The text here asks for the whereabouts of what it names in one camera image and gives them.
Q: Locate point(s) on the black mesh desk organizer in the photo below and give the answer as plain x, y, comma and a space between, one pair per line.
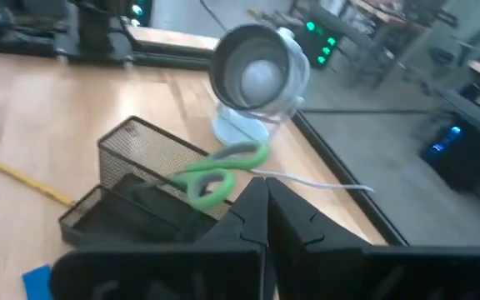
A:
140, 146

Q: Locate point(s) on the black box green lights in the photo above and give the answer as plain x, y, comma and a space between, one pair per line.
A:
319, 37

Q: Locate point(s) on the wooden background table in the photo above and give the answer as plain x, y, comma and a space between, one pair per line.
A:
386, 16

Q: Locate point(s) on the black computer blue lights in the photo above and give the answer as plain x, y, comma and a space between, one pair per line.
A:
461, 154

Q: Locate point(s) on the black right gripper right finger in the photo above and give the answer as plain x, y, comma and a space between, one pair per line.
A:
369, 275

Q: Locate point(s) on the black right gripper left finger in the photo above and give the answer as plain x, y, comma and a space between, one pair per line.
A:
161, 275

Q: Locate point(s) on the yellow pencil pink eraser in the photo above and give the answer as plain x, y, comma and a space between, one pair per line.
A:
23, 179

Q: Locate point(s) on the blue eraser block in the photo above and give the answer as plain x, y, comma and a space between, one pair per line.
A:
38, 283

